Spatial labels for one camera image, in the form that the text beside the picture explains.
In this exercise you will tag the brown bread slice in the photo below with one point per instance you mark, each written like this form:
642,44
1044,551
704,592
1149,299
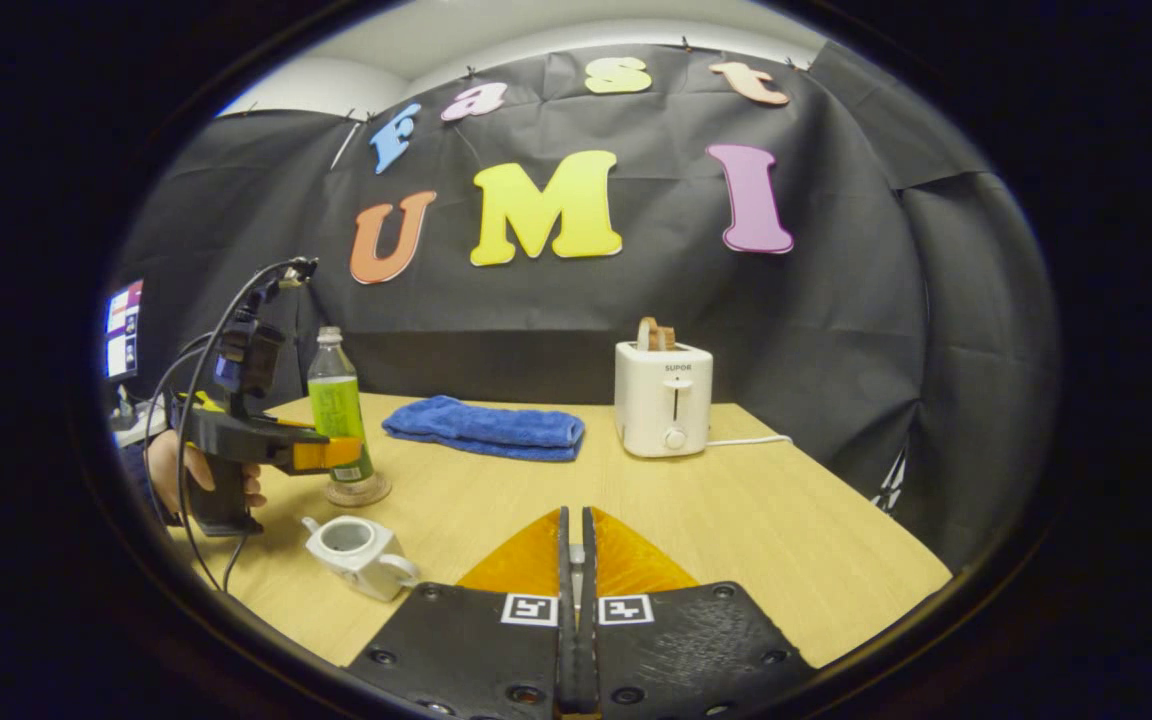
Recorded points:
656,335

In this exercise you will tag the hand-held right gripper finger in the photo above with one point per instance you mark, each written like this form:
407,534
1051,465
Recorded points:
588,660
566,660

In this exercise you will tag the blue folded towel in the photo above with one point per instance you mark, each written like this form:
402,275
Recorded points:
486,428

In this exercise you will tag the white toaster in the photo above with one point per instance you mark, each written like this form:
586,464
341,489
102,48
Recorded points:
663,405

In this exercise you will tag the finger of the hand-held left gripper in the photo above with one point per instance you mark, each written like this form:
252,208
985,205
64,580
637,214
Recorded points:
326,455

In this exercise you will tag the round cork coaster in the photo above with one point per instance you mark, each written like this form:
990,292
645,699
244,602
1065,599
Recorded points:
361,492

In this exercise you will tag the white side desk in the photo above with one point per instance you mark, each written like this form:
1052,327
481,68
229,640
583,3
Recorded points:
141,428

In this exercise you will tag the clear green-label water bottle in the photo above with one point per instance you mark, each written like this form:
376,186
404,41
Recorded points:
336,400

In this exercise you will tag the white teacup lid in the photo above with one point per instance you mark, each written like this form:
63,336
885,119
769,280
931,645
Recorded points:
577,558

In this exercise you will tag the white ceramic teacup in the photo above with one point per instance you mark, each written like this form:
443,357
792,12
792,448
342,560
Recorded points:
361,565

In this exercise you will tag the computer monitor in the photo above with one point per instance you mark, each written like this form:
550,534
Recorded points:
124,330

